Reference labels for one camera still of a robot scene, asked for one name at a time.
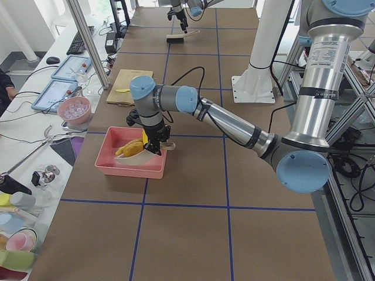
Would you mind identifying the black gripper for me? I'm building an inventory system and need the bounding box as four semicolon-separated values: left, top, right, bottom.
144;122;171;155
174;5;188;33

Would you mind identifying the beige plastic dustpan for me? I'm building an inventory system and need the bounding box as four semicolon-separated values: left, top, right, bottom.
114;142;176;166

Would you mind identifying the brown toy potato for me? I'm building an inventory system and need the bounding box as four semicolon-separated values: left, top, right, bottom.
122;139;144;157

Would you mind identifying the beige hand brush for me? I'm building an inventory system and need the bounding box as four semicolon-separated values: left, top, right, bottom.
166;30;200;44

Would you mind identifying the toy ginger root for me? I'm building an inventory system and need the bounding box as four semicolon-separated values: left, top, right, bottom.
115;148;125;156

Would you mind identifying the yellow toy corn cob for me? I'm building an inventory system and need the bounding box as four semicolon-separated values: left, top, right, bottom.
142;130;148;146

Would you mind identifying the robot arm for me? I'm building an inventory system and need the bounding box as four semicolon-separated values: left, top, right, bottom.
167;0;221;33
129;1;374;193

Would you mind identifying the pink plastic bin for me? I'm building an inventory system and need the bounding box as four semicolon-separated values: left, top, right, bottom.
95;126;167;179

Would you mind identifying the bamboo cutting board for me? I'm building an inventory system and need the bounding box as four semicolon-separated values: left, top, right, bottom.
106;69;153;105

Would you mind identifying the kitchen scale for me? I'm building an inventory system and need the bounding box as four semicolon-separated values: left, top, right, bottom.
60;115;92;131

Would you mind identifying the black power adapter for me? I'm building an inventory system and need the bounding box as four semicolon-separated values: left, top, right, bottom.
104;32;118;54

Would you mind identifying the grey purple cloth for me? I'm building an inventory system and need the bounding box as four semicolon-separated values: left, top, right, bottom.
50;136;84;166

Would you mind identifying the pink bowl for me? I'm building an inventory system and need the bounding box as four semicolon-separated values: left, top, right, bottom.
57;97;91;125

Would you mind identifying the black keyboard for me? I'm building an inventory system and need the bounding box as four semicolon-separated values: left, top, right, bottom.
66;32;86;55

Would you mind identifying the upper teach pendant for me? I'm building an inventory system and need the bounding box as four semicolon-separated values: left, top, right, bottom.
50;54;91;81

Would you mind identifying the teach pendant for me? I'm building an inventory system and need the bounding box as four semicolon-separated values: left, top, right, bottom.
31;80;78;113
50;54;91;81

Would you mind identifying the lower teach pendant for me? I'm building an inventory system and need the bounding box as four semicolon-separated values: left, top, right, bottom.
31;80;78;113

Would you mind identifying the black computer mouse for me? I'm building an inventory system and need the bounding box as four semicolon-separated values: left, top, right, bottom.
46;56;60;65

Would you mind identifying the grey cup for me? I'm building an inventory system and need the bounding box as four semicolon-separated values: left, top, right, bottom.
9;191;36;210

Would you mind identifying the seated person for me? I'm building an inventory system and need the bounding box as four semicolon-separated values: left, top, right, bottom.
0;70;18;115

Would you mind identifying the pink cup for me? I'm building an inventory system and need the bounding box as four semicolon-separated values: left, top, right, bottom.
5;228;38;252

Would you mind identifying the light blue cup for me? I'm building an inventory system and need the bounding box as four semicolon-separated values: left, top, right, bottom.
0;213;25;234

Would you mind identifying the green cup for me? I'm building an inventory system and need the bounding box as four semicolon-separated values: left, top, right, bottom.
1;250;36;272

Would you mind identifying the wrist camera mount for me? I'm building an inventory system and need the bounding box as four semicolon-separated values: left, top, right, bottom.
167;8;175;20
126;109;142;126

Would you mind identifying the aluminium frame post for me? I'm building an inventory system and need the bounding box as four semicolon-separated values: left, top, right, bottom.
66;0;110;90

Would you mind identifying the bundle of black cables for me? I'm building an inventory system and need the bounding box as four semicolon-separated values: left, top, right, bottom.
328;152;367;179

